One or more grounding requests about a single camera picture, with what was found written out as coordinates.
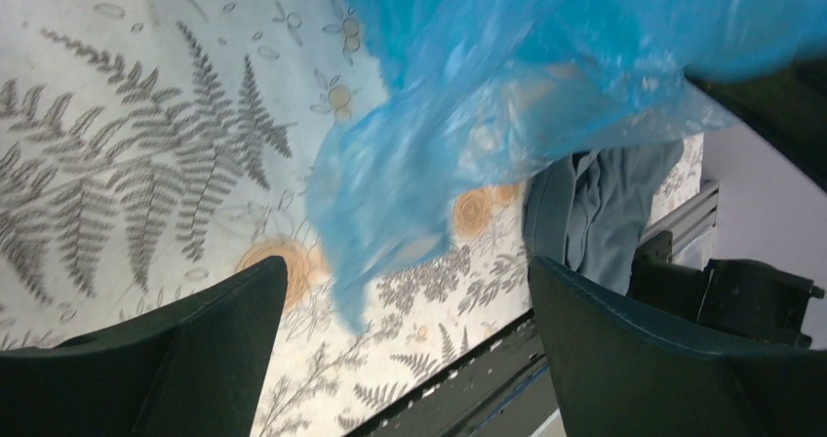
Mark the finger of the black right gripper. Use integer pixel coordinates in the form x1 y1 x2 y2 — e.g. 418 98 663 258
689 57 826 190

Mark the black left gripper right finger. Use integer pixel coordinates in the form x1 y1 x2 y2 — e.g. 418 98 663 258
528 257 826 436

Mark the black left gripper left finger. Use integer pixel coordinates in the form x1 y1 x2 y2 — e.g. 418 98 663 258
1 256 288 436

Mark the blue plastic trash bag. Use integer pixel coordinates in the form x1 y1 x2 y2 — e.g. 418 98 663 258
305 0 826 333

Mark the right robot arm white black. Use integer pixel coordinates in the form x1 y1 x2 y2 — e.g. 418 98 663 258
627 58 826 348

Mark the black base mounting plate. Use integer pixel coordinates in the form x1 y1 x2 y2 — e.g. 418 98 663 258
346 311 558 437

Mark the grey-blue crumpled cloth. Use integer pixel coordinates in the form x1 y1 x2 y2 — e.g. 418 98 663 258
523 141 684 295

